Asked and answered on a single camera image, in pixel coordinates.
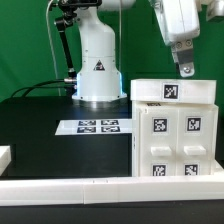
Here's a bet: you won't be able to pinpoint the white cabinet door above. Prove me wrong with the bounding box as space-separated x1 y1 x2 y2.
177 107 213 176
138 108 177 176

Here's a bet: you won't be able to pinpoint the white flat top panel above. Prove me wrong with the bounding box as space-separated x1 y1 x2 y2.
55 119 132 135

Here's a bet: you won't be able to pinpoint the black cables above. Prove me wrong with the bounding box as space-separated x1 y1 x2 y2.
10 78 78 98

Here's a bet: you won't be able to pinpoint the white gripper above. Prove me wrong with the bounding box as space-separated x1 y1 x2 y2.
151 0 200 78

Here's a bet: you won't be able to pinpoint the white left border piece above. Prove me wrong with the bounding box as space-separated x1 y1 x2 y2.
0 146 11 176

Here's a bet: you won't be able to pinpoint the white cabinet body box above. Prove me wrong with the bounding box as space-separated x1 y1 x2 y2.
132 102 218 177

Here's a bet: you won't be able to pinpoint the white border rail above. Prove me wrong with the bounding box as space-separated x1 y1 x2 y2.
213 161 224 176
0 174 224 206

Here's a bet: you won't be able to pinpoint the grey thin cable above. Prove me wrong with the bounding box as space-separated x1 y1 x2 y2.
45 0 62 97

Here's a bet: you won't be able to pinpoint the white front border rail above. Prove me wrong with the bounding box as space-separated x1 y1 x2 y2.
0 174 224 206

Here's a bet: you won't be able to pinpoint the white right border rail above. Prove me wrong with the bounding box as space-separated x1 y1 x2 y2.
213 161 224 176

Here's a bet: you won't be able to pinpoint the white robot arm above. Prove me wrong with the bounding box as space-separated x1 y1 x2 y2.
57 0 224 103

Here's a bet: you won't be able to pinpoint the small white cube block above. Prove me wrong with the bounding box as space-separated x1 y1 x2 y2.
131 79 216 104

